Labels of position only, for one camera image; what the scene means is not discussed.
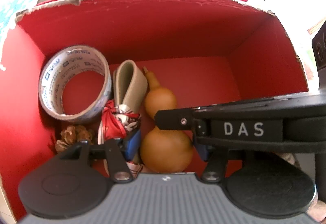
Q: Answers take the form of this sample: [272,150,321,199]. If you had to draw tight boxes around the brown pine cone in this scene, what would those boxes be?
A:
[55,125,97,153]

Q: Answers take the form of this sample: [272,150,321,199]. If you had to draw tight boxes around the right hand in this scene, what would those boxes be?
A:
[277,153,325,223]

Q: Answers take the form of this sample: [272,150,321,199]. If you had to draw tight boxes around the large red cardboard box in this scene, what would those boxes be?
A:
[1,0,308,220]

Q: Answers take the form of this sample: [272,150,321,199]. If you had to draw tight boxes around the printed packing tape roll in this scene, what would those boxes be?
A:
[39,45,112,124]

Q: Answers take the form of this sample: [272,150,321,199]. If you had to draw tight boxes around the brown calabash gourd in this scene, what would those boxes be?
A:
[140,67,193,173]

